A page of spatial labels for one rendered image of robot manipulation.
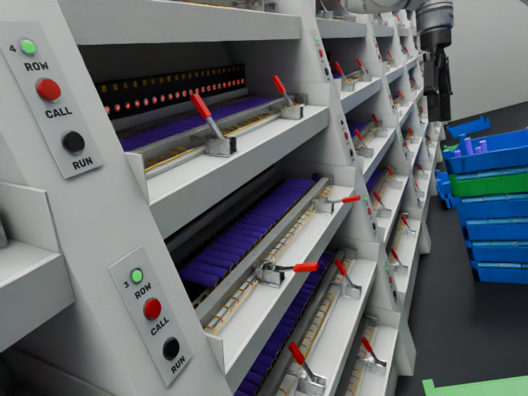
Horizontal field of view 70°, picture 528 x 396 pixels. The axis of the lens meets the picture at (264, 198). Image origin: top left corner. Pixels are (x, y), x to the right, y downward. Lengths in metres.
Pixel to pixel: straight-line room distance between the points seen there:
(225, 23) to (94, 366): 0.48
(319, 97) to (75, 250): 0.69
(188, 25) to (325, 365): 0.57
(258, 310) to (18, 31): 0.39
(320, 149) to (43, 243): 0.71
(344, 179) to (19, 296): 0.75
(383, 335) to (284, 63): 0.72
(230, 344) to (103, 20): 0.37
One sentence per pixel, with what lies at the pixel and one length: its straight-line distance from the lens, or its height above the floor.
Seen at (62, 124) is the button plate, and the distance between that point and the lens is 0.35.
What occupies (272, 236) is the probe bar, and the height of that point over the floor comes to 0.60.
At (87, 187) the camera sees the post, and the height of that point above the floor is 0.79.
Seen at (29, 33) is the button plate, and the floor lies 0.92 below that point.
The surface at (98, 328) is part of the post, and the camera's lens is 0.35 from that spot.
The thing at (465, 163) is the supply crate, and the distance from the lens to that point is 1.35.
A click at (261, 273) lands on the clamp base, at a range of 0.57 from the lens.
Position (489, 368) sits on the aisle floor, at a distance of 1.21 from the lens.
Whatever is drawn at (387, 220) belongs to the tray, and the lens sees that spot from 1.23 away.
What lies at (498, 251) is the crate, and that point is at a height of 0.12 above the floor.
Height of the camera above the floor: 0.81
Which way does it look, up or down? 13 degrees down
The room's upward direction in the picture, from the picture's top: 20 degrees counter-clockwise
